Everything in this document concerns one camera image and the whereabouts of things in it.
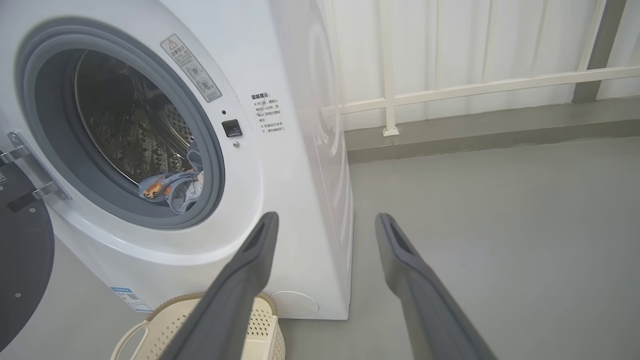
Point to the black door lock socket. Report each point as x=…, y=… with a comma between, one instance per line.
x=232, y=128

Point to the stainless steel washing machine drum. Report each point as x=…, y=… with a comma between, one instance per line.
x=125, y=120

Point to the round white drain filter cover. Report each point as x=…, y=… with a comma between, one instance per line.
x=295, y=304

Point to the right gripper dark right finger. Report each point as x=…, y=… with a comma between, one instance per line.
x=430, y=310

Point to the grey warning label sticker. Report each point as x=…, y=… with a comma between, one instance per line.
x=191, y=67

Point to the white front-load washing machine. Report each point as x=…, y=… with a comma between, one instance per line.
x=280, y=200

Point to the blue energy label sticker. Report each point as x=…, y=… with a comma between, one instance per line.
x=132, y=300

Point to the metal door hinge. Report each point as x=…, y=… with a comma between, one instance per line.
x=37, y=165

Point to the blue garment small bear prints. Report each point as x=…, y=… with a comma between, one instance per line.
x=165, y=187

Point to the black text instruction sticker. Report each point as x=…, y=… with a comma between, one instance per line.
x=268, y=112

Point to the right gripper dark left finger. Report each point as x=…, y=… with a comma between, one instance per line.
x=230, y=300

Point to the white metal railing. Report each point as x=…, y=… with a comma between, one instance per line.
x=387, y=75

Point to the cream perforated laundry basket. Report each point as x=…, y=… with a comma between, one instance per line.
x=260, y=325

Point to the black round glass washer door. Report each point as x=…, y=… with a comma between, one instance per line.
x=25, y=260

